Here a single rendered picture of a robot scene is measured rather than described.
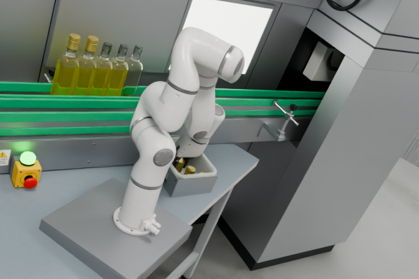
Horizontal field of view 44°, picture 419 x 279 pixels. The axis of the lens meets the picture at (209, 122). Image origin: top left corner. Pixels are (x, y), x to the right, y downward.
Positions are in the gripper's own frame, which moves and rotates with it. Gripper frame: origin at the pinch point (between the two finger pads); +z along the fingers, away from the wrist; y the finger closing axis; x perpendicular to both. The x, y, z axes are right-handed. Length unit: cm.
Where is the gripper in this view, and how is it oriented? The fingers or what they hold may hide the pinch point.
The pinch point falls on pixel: (179, 162)
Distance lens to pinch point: 186.9
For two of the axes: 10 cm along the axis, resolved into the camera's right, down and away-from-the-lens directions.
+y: -8.1, -0.2, -5.8
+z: -4.6, 6.4, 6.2
